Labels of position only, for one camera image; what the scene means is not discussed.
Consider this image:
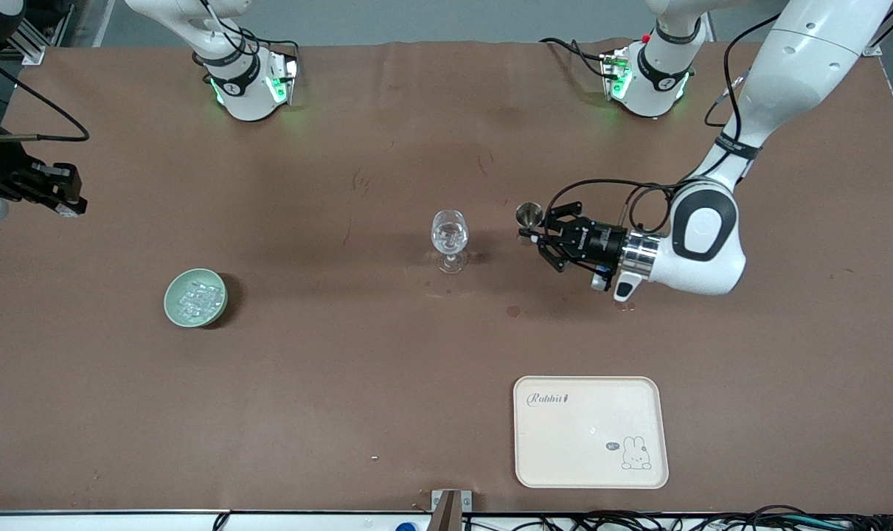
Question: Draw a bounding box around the steel double jigger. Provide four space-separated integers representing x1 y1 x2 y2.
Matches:
516 202 544 244

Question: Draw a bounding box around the clear wine glass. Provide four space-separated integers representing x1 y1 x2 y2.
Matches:
431 209 469 274

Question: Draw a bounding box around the clear ice cube heap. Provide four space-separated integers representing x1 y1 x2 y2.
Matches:
177 279 218 319

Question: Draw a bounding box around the pale green ceramic bowl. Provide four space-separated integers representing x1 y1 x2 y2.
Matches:
164 268 229 328

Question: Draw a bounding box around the cream rabbit print tray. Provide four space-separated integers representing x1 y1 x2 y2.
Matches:
513 375 670 490

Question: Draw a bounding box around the brown table cover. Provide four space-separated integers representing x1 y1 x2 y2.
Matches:
0 38 893 515

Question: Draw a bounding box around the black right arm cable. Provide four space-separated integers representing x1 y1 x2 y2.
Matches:
0 46 91 142

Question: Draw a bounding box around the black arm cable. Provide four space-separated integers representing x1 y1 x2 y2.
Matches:
546 15 775 237
0 46 91 142

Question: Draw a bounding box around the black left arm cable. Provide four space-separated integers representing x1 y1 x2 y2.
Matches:
546 15 775 237

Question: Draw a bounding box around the aluminium frame profile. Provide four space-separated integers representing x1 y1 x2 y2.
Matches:
4 0 74 66
863 0 893 58

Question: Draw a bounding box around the black left base cable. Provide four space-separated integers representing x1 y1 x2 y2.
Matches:
541 37 611 78

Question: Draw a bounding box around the black base cable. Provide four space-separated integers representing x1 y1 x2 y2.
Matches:
541 37 611 78
192 0 301 63

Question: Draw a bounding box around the black right base cable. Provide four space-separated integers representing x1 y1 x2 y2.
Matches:
192 0 301 63

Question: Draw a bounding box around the black cable bundle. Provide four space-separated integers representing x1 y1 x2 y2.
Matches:
465 505 893 531

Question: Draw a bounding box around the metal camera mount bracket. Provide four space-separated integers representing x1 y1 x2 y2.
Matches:
431 489 473 531

